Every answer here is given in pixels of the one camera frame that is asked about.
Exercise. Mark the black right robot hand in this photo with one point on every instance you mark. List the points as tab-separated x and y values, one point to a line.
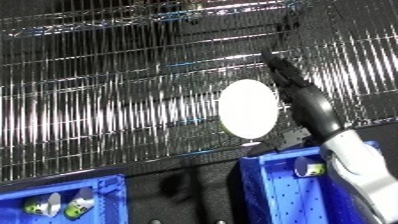
311	106

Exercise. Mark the pale right robot arm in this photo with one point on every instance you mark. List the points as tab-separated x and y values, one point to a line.
361	173

